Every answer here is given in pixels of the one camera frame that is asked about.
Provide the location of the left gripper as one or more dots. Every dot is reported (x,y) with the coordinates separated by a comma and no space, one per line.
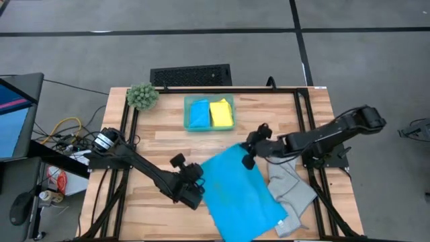
(189,176)

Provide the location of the green artificial potted plant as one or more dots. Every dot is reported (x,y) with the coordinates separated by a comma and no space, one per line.
(142,97)

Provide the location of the yellow microfiber towel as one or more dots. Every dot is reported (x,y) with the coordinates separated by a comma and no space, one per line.
(221,114)

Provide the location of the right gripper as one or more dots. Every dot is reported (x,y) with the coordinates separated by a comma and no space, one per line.
(265,148)

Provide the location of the green translucent plastic bin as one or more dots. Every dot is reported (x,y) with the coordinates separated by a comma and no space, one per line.
(186,114)

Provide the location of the black aluminium table frame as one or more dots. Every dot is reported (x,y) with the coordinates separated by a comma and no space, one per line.
(218,90)

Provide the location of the computer monitor with blue screen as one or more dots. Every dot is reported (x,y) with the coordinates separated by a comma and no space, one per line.
(13,127)

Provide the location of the black perforated grille box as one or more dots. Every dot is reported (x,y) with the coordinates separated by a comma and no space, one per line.
(191,75)

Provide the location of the red and white bag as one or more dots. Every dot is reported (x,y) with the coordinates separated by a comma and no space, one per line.
(62,181)

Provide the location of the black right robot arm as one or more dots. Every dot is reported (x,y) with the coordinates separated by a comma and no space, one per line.
(322,136)

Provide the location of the blue towel with white tag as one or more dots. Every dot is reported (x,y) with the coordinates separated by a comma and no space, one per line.
(235,195)

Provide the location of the black side desk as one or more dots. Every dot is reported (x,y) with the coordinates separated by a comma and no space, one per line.
(20,181)

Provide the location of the grey waffle-weave towel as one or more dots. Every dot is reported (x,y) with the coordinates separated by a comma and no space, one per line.
(289,191)

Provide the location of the black computer mouse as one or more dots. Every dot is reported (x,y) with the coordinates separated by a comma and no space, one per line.
(19,211)

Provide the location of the blue microfiber towel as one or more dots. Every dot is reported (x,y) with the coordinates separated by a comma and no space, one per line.
(200,114)

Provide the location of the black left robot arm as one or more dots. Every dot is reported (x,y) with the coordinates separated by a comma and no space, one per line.
(148,168)

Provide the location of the beige tape roll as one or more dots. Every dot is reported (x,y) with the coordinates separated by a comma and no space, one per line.
(50,196)

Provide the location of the white power adapter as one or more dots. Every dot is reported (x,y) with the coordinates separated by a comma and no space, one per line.
(80,157)

